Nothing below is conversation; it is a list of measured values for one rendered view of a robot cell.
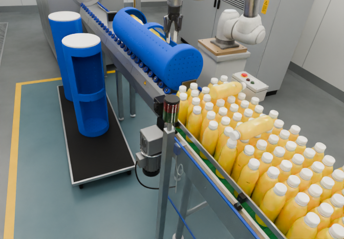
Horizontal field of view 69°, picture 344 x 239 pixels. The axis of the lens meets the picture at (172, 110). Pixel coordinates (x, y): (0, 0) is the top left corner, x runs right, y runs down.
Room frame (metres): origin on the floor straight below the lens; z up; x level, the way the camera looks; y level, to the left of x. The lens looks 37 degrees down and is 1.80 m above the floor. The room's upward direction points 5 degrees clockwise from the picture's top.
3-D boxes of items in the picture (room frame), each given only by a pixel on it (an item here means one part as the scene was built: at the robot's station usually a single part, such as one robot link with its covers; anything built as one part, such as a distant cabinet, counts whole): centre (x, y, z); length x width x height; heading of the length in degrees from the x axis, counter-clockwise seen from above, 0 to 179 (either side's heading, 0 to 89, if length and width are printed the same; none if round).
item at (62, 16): (2.33, 1.08, 1.03); 0.28 x 0.28 x 0.01
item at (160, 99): (1.17, 0.06, 0.95); 0.10 x 0.07 x 0.10; 124
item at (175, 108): (0.79, 0.00, 1.23); 0.06 x 0.06 x 0.04
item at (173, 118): (0.79, 0.00, 1.18); 0.06 x 0.06 x 0.05
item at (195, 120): (0.97, -0.12, 0.99); 0.07 x 0.07 x 0.19
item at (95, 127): (1.81, 0.74, 0.59); 0.28 x 0.28 x 0.88
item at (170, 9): (1.59, 0.05, 1.36); 0.08 x 0.07 x 0.09; 124
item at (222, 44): (2.03, -0.37, 1.05); 0.22 x 0.18 x 0.06; 30
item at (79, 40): (1.81, 0.74, 1.03); 0.28 x 0.28 x 0.01
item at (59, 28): (2.33, 1.08, 0.59); 0.28 x 0.28 x 0.88
